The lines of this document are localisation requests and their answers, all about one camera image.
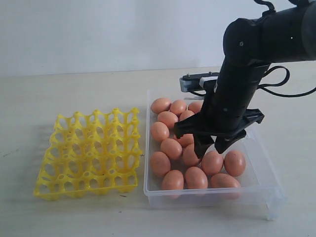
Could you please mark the yellow plastic egg tray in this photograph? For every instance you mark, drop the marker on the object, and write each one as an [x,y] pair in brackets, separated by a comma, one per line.
[95,153]

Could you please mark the brown egg back middle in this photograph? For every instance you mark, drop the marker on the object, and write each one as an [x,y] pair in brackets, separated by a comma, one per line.
[178,107]

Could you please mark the brown egg centre under finger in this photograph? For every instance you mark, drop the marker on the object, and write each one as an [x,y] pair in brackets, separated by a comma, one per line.
[189,157]

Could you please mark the brown egg front middle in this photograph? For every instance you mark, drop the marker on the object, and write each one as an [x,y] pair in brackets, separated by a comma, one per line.
[196,179]

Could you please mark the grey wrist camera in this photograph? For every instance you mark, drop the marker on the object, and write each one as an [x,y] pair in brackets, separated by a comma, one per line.
[198,82]

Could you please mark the brown egg second row middle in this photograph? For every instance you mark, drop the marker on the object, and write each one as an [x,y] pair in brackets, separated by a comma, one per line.
[186,114]

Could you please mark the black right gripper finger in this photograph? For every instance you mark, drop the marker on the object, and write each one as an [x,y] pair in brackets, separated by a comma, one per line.
[201,144]
[222,144]

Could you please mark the brown egg front right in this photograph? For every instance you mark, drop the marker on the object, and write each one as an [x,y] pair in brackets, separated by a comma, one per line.
[222,180]

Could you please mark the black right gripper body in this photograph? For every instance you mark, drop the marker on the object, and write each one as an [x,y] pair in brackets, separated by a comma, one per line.
[225,112]

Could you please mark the brown egg right centre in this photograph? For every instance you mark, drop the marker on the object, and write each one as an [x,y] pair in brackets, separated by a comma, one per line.
[212,163]

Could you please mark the brown egg far right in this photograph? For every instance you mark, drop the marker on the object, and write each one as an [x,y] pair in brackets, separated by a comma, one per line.
[234,163]

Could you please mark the clear plastic container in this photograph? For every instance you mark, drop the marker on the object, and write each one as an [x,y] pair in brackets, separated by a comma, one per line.
[260,185]

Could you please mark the brown egg left column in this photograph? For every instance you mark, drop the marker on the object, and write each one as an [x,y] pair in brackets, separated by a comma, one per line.
[159,131]

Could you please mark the brown egg second row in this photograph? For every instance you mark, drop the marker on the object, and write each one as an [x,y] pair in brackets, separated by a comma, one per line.
[186,114]
[168,118]

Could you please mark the brown egg back left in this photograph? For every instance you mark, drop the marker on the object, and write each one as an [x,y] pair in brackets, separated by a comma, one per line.
[160,105]

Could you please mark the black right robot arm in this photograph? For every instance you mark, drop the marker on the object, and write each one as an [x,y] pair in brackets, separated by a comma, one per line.
[253,48]

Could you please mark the brown egg second row left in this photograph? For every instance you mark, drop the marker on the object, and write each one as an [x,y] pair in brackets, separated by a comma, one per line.
[168,118]

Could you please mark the brown egg back right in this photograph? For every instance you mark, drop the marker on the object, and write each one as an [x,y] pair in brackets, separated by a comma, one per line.
[195,107]

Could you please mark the brown egg centre left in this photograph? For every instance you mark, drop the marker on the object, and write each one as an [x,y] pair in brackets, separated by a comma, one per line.
[171,148]

